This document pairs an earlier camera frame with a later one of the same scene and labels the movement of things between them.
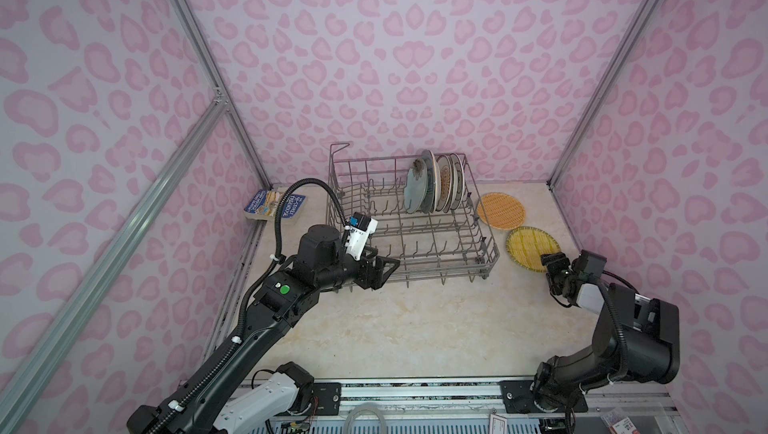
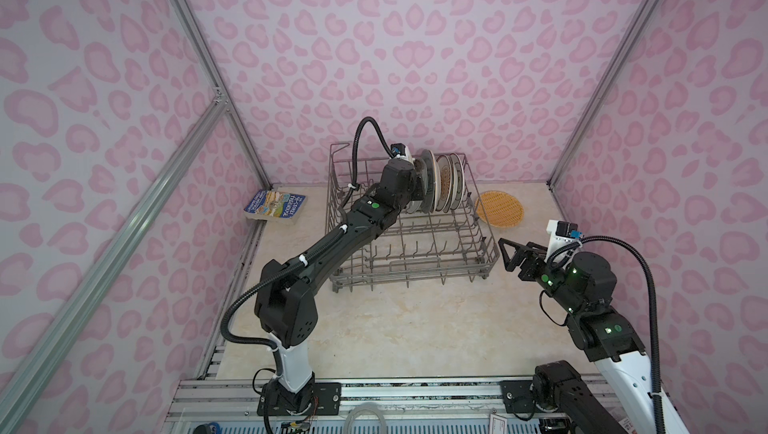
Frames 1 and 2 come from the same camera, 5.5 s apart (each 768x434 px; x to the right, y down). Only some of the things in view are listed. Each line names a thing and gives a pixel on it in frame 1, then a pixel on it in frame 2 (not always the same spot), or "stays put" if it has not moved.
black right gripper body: (561, 275) to (538, 271)
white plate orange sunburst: (444, 183) stays put
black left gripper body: (363, 277) to (411, 187)
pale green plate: (415, 186) stays put
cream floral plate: (456, 180) stays put
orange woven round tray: (503, 211) stays put
